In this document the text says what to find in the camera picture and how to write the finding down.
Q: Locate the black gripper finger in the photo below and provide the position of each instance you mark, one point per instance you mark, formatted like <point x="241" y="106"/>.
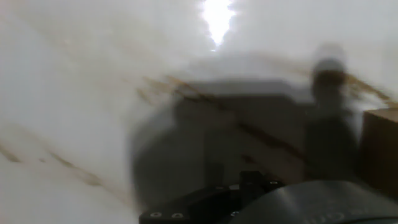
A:
<point x="202" y="207"/>

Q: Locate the white marble pattern sheet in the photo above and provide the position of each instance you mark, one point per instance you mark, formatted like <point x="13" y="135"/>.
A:
<point x="77" y="109"/>

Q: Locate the large wooden cube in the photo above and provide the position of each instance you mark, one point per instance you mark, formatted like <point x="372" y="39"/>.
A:
<point x="381" y="146"/>

